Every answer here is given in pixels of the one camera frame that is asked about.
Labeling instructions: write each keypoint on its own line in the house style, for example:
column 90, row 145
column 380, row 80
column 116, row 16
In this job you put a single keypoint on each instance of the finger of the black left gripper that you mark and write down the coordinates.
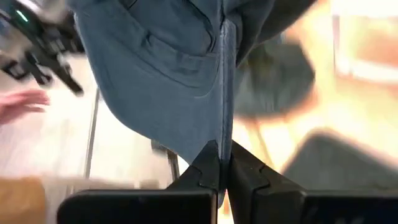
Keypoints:
column 70, row 77
column 37, row 70

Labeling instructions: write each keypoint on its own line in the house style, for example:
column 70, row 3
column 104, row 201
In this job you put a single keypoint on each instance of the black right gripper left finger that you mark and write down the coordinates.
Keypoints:
column 199, row 174

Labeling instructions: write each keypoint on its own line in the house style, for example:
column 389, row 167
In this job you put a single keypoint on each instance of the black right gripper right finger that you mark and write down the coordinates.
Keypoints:
column 255, row 186

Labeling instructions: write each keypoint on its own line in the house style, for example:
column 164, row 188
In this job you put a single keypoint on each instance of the blue denim cap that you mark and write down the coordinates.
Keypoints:
column 161, row 77

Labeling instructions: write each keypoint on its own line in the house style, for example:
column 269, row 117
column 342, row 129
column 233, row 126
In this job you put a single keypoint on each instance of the person's hand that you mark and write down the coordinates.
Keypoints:
column 18, row 104

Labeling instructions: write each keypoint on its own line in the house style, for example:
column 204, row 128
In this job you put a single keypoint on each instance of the silver metal bar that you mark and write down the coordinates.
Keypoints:
column 91, row 133

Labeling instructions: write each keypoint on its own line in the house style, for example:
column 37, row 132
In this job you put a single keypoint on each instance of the white perforated metal shelf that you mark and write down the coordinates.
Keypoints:
column 367, row 73

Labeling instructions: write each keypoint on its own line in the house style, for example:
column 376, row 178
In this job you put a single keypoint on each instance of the black aluminium table frame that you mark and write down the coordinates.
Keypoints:
column 172, row 165

